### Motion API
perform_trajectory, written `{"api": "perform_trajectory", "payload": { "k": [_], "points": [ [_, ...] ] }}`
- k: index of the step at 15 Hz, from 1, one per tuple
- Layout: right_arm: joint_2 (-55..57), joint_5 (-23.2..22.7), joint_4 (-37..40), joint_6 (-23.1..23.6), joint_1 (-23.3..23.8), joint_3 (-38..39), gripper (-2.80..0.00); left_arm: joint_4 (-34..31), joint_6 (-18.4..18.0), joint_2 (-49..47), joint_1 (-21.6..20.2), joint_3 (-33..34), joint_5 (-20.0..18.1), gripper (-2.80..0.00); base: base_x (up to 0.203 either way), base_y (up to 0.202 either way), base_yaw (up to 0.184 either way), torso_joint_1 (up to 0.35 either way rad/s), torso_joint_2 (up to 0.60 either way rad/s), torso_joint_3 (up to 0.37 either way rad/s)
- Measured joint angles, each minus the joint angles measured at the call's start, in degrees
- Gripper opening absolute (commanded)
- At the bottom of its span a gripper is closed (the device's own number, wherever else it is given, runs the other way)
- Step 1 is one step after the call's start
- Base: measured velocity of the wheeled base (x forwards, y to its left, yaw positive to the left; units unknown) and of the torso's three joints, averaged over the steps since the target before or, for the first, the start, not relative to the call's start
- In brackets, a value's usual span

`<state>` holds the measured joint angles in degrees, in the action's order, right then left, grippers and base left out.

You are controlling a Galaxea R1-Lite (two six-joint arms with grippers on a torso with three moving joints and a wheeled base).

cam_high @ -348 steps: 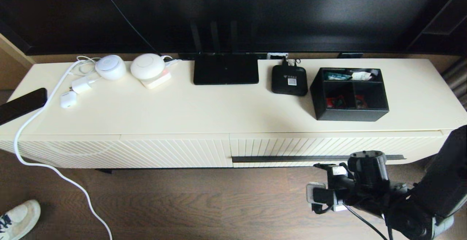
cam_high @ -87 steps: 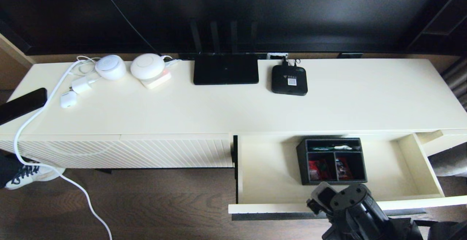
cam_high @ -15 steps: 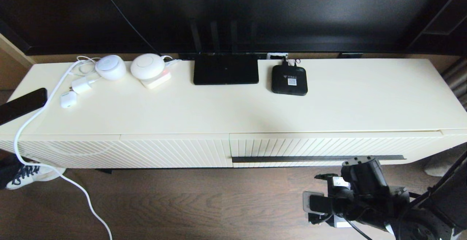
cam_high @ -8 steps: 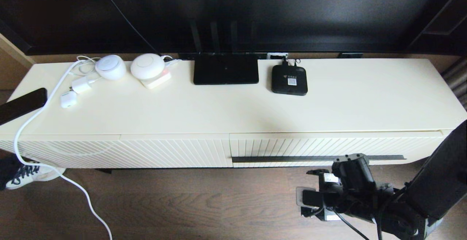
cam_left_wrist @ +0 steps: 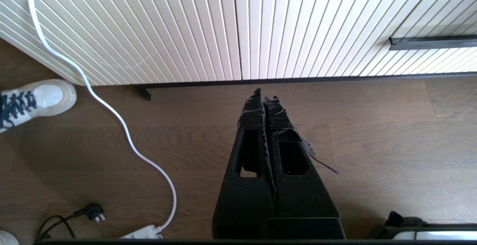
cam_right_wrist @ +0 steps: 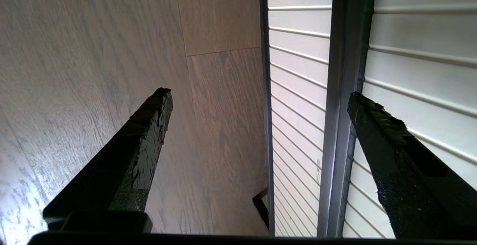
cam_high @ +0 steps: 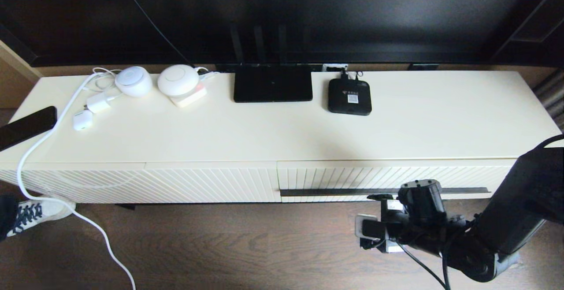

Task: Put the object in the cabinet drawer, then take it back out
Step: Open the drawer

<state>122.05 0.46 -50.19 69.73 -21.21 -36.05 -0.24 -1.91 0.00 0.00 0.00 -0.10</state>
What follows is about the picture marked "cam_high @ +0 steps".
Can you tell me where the white charger adapter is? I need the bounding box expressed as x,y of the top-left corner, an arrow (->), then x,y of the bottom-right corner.
85,93 -> 112,115

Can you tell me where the white sneaker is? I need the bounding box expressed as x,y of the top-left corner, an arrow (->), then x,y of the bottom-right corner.
7,198 -> 76,238

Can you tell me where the black side shelf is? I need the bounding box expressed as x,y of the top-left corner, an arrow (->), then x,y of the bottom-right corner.
491,0 -> 564,67

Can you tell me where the cream fluted drawer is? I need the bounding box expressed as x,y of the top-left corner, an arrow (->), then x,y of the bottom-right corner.
277,160 -> 517,203

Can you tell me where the black smartphone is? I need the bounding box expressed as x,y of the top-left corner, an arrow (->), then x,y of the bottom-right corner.
0,106 -> 58,152

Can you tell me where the white round dome device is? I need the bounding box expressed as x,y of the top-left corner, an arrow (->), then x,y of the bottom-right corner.
157,64 -> 200,97

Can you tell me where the cream fluted cabinet front panel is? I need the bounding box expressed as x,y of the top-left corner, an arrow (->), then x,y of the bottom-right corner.
145,161 -> 282,204
0,163 -> 147,204

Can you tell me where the black television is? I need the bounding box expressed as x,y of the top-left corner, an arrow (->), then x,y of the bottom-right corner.
0,0 -> 554,67

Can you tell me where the black router with antennas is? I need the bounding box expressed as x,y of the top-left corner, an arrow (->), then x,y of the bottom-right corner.
228,22 -> 314,103

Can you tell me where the black set-top box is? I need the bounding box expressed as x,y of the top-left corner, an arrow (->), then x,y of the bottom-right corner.
327,78 -> 373,116

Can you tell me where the white pink square base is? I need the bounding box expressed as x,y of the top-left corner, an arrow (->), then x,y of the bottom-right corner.
169,83 -> 208,108

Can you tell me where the white cable with connector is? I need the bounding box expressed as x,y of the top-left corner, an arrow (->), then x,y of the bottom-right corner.
196,66 -> 220,82

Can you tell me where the white ribbed cabinet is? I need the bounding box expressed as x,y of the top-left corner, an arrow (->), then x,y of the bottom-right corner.
0,70 -> 564,204

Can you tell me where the thin white charging cable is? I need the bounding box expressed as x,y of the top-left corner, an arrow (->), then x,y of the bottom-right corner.
82,67 -> 124,111

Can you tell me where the small white round speaker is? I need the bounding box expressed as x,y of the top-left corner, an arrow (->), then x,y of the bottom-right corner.
114,66 -> 153,98

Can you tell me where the dark trouser leg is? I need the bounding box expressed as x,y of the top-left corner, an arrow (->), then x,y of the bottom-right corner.
0,195 -> 18,240

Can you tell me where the thick white power cable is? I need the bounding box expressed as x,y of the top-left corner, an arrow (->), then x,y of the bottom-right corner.
16,72 -> 136,290

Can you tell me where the small white charger cube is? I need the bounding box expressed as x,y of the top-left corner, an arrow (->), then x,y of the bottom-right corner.
72,110 -> 94,132

